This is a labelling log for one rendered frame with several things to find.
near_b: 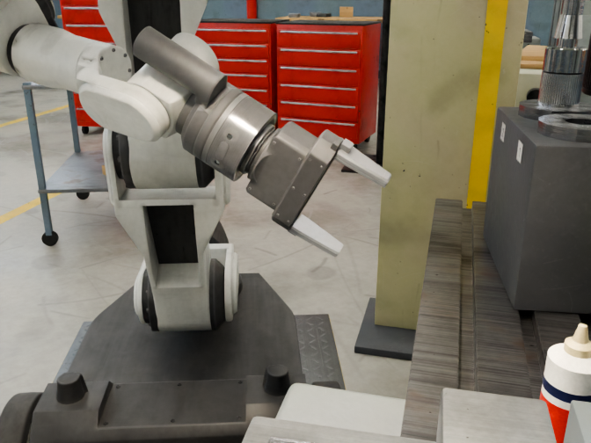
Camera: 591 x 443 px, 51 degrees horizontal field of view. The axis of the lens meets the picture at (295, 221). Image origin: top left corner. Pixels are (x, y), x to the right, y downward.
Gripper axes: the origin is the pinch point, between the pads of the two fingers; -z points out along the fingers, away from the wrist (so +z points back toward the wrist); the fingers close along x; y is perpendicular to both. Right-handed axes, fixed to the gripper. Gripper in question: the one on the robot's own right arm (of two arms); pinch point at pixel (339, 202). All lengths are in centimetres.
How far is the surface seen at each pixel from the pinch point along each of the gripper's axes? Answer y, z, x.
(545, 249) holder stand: 3.2, -20.8, 7.1
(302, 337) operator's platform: 64, -11, -77
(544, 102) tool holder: 19.3, -14.0, 16.0
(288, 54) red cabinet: 412, 97, -146
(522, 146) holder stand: 8.6, -13.2, 13.3
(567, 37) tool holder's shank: 20.3, -11.5, 23.1
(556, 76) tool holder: 19.2, -13.1, 19.2
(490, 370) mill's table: -10.8, -20.2, -0.1
